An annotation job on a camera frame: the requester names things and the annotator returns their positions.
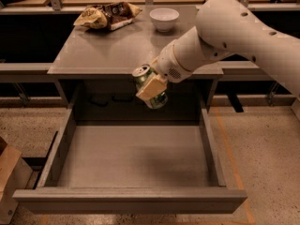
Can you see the brown chip bag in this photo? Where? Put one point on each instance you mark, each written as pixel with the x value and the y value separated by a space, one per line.
pixel 112 16

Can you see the green soda can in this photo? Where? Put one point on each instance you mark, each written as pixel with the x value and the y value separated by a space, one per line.
pixel 140 75

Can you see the grey drawer cabinet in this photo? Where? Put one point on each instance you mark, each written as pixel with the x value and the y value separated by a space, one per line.
pixel 102 62

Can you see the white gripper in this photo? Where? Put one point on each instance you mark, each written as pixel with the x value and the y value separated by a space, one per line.
pixel 169 65

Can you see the grey metal rail frame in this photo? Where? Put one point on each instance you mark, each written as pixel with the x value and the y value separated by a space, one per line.
pixel 26 68

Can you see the grey open top drawer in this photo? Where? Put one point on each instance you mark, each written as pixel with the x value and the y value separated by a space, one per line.
pixel 127 167

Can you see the brown cardboard box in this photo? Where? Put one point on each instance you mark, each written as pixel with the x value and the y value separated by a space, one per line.
pixel 14 174

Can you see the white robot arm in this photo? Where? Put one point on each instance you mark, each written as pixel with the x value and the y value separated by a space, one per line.
pixel 222 28

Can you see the white ceramic bowl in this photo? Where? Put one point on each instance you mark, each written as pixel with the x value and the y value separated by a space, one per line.
pixel 164 18

